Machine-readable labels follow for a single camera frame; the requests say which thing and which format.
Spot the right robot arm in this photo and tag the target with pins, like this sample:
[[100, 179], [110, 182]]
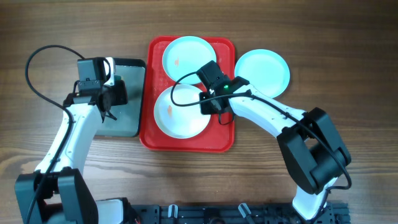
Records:
[[312, 148]]

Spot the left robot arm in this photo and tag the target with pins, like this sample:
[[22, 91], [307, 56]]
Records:
[[56, 191]]

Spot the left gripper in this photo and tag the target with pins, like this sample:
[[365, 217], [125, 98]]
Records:
[[120, 86]]

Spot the white plate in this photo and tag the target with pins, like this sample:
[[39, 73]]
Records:
[[176, 121]]

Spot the red plastic tray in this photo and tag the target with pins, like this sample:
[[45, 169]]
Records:
[[216, 137]]

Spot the light blue plate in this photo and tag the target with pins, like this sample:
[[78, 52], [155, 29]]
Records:
[[266, 70], [185, 55]]

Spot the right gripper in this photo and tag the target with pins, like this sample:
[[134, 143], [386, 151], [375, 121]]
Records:
[[206, 109]]

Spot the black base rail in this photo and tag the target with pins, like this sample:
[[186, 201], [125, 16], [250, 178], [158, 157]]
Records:
[[270, 213]]

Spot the black water tray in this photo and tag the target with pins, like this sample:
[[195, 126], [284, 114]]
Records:
[[128, 116]]

